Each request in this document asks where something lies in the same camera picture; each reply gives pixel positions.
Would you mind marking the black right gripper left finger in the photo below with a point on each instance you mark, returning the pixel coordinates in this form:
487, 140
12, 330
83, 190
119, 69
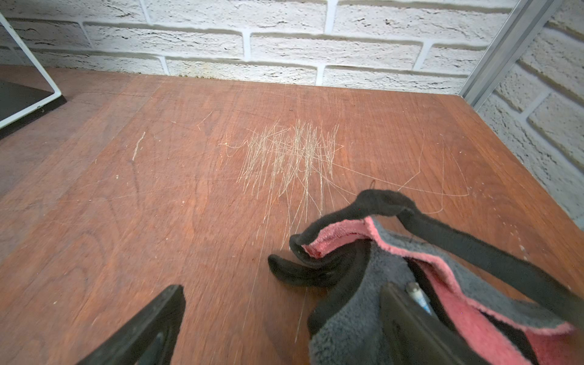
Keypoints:
149, 337

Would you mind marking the grey and pink cloth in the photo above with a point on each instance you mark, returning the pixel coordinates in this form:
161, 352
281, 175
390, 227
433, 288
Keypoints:
507, 310

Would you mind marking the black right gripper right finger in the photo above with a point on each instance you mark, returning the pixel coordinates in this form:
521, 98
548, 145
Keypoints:
416, 337

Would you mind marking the white metal bookshelf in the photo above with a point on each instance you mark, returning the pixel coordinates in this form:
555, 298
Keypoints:
20, 104

